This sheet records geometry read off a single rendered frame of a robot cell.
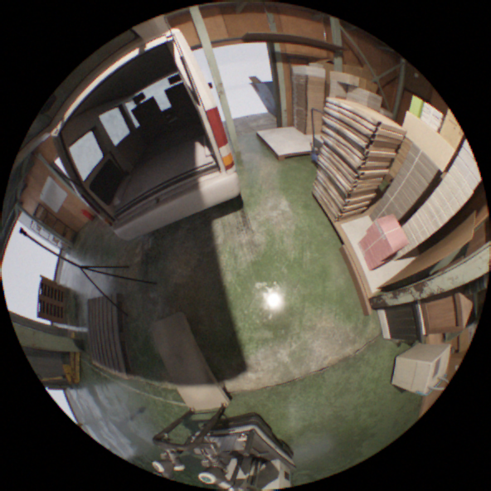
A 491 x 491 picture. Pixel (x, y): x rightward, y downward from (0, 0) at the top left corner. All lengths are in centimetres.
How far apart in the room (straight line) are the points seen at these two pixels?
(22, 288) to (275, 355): 860
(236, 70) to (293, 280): 492
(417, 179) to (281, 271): 140
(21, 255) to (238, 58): 996
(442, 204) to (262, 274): 159
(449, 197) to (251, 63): 481
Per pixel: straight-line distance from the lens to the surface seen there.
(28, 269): 857
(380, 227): 125
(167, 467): 128
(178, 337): 129
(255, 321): 125
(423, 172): 137
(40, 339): 366
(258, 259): 133
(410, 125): 143
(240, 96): 492
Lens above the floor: 124
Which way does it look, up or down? 63 degrees down
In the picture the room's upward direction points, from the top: 22 degrees counter-clockwise
